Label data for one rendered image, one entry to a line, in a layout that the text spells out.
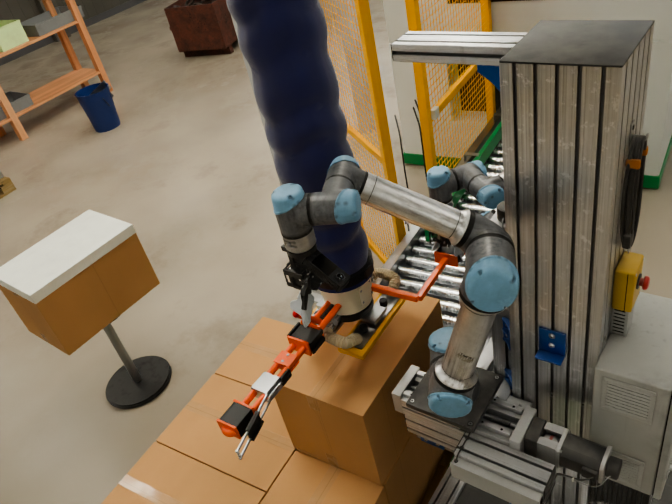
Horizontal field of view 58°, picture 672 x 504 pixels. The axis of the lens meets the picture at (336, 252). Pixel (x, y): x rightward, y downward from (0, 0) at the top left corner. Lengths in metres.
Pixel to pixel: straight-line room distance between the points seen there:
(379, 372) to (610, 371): 0.78
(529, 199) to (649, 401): 0.61
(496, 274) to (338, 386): 0.93
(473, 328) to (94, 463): 2.59
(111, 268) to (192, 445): 1.07
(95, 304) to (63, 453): 0.93
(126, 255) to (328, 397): 1.59
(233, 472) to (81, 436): 1.47
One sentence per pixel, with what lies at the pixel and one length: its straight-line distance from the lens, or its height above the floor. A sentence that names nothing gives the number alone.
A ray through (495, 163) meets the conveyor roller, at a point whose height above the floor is 0.52.
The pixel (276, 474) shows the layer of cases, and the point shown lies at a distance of 2.49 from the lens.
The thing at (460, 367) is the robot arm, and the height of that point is 1.34.
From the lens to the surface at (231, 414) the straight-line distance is 1.84.
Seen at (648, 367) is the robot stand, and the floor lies 1.23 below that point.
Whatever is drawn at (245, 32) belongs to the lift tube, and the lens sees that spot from 1.64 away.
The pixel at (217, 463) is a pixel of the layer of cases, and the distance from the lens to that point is 2.61.
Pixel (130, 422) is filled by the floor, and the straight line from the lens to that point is 3.75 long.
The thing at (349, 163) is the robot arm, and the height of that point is 1.85.
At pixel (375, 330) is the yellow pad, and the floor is 1.07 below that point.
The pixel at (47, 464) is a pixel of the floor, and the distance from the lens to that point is 3.83.
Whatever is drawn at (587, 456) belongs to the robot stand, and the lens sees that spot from 1.88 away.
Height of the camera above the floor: 2.53
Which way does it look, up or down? 36 degrees down
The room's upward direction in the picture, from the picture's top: 14 degrees counter-clockwise
